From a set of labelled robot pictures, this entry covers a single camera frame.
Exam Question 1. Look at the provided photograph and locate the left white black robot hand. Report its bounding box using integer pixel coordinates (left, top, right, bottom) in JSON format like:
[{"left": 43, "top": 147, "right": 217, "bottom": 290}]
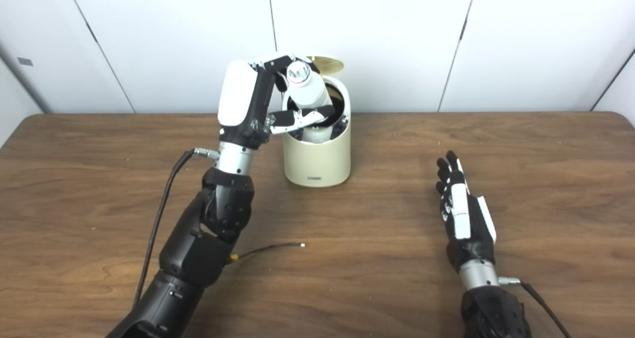
[{"left": 217, "top": 53, "right": 336, "bottom": 150}]

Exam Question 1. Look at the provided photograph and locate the cream-colored round bin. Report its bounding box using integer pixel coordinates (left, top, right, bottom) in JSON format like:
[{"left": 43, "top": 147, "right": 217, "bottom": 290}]
[{"left": 282, "top": 75, "right": 351, "bottom": 188}]

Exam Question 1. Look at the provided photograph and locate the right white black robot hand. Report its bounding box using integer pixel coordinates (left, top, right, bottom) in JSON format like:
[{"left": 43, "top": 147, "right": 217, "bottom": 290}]
[{"left": 436, "top": 151, "right": 497, "bottom": 273}]

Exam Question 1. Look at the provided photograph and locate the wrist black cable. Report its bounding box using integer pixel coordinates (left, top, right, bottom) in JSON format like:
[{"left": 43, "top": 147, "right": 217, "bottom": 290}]
[
  {"left": 133, "top": 148, "right": 220, "bottom": 306},
  {"left": 498, "top": 276, "right": 571, "bottom": 338}
]

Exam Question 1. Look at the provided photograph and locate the round cream bin lid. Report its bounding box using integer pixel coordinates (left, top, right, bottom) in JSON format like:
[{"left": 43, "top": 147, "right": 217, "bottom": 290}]
[{"left": 306, "top": 56, "right": 344, "bottom": 75}]

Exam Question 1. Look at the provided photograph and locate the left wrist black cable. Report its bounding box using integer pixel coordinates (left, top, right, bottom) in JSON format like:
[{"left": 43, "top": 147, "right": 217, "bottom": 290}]
[{"left": 133, "top": 148, "right": 220, "bottom": 306}]

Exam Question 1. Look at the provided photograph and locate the thin black white-tipped wire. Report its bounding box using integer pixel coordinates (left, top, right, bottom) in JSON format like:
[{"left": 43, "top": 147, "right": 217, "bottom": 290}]
[{"left": 227, "top": 243, "right": 306, "bottom": 265}]

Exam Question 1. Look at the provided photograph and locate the small white plastic bottle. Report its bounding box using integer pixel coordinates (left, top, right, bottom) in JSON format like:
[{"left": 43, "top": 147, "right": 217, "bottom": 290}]
[{"left": 286, "top": 60, "right": 334, "bottom": 144}]

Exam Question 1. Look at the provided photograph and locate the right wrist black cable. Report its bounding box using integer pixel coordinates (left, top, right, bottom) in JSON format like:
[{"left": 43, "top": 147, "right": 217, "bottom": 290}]
[{"left": 498, "top": 276, "right": 571, "bottom": 338}]

